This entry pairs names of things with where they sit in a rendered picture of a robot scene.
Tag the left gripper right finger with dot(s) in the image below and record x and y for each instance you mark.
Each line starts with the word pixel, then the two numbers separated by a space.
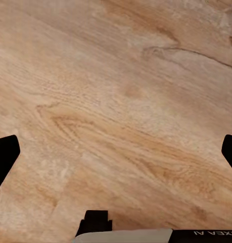
pixel 227 148

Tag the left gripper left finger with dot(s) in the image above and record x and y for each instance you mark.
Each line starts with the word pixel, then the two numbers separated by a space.
pixel 9 152

